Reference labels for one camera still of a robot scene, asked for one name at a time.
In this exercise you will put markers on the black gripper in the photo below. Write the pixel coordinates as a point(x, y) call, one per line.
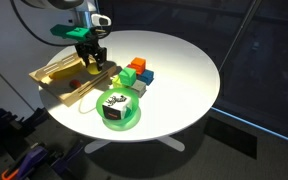
point(90, 46)

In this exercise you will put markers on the round yellow toy lemon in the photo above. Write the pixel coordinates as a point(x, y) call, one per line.
point(92, 70)

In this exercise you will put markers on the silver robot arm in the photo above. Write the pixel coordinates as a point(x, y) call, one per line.
point(82, 15)

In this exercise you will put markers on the wooden box tray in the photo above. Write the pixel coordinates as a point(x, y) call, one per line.
point(67, 93)

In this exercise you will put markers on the red toy strawberry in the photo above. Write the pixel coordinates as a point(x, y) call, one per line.
point(74, 83)

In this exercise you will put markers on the lime plastic cube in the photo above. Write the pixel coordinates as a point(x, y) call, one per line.
point(116, 81)

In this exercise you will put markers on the yellow toy banana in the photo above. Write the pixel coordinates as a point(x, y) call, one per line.
point(65, 73)

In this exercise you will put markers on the magenta plastic cube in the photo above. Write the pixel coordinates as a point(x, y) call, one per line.
point(129, 66)

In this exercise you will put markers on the green plastic cube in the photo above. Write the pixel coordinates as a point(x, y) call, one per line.
point(127, 76)

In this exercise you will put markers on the orange plastic cube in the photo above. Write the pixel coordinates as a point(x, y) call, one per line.
point(138, 63)

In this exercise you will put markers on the zebra print soft cube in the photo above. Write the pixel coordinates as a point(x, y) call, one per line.
point(115, 105)

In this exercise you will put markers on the grey plastic cube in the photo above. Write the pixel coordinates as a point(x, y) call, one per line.
point(139, 88)

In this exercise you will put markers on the blue plastic cube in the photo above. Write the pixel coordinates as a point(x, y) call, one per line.
point(147, 77)

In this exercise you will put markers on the green plastic bowl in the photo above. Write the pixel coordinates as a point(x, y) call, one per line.
point(117, 125)

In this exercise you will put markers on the purple black clamp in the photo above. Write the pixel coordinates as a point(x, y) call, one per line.
point(67, 156)

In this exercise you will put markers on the white table base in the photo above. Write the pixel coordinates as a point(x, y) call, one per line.
point(174, 143)

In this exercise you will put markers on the black tool rack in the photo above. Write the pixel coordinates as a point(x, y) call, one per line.
point(4, 133)

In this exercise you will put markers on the purple clamp with orange trigger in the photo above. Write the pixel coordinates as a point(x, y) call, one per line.
point(27, 161)

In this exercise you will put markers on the grey diagonal pole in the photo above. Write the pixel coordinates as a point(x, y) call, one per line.
point(239, 35)

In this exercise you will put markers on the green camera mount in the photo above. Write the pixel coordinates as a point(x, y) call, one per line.
point(67, 31)

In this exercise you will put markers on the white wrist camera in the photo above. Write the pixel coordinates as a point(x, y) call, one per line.
point(101, 20)

